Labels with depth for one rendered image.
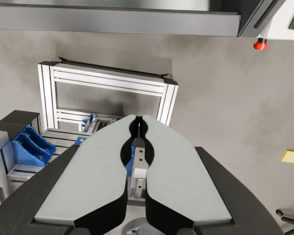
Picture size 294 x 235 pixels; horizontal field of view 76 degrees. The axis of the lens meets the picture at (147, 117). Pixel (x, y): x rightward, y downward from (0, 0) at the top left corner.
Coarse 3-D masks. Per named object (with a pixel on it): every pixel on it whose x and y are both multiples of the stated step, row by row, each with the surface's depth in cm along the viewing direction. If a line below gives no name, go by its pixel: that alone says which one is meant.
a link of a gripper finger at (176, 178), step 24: (144, 120) 12; (168, 144) 9; (192, 144) 10; (168, 168) 8; (192, 168) 8; (168, 192) 7; (192, 192) 7; (216, 192) 7; (168, 216) 6; (192, 216) 6; (216, 216) 6
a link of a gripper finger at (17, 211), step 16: (64, 160) 8; (32, 176) 7; (48, 176) 7; (16, 192) 7; (32, 192) 7; (48, 192) 7; (0, 208) 6; (16, 208) 6; (32, 208) 6; (0, 224) 6; (16, 224) 6; (32, 224) 6; (48, 224) 6
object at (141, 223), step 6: (132, 222) 50; (138, 222) 49; (144, 222) 49; (126, 228) 50; (132, 228) 49; (138, 228) 48; (144, 228) 48; (150, 228) 48; (126, 234) 49; (132, 234) 49; (138, 234) 47; (144, 234) 47; (150, 234) 47; (156, 234) 47; (162, 234) 47
